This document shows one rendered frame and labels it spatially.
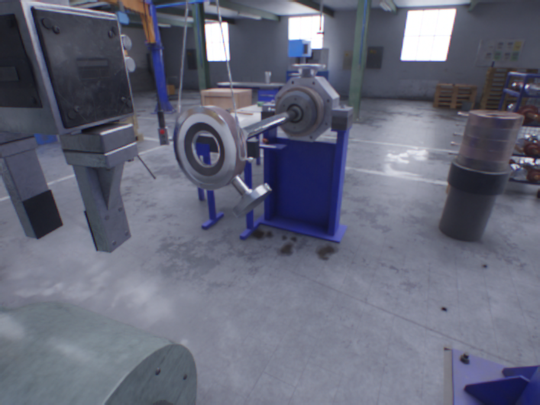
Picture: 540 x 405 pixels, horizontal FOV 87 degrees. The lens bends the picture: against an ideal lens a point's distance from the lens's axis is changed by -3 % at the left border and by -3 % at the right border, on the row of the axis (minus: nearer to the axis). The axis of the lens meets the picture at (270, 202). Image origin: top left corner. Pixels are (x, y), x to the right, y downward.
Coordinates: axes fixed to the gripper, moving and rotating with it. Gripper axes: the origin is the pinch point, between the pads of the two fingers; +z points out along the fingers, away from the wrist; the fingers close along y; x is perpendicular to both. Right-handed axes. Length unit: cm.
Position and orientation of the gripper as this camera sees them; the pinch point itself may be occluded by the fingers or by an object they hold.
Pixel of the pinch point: (72, 218)
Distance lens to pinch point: 56.7
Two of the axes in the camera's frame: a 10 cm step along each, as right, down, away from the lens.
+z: 0.1, 9.0, 4.4
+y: 9.6, 1.1, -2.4
